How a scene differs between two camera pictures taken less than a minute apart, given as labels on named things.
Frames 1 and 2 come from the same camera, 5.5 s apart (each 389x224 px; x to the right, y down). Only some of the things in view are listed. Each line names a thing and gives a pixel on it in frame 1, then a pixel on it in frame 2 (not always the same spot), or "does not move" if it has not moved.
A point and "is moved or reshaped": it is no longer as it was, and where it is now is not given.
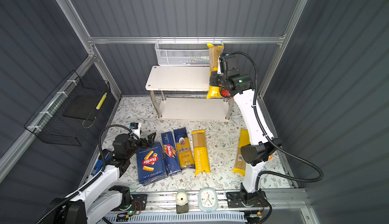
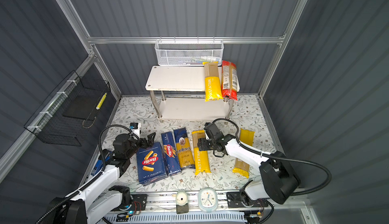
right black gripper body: x=216 y=80 -> x=206 y=144
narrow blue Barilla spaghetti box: x=172 y=160 does not move
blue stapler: x=99 y=164 does not move
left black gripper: x=149 y=142 does not move
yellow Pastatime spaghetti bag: x=215 y=51 is moved or reshaped
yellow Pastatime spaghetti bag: x=201 y=159 does not move
